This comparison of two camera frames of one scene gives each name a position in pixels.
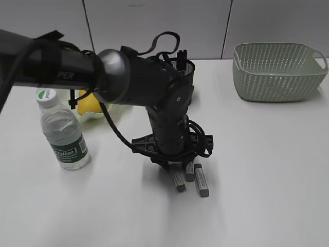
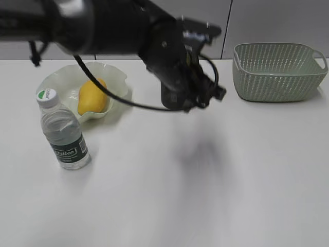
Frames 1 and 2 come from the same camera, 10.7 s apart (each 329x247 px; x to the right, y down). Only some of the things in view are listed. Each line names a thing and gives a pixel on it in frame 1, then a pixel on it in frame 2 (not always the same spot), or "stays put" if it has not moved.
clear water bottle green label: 63,131 stays put
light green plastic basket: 277,72 stays put
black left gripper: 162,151 to 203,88
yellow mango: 89,103 stays put
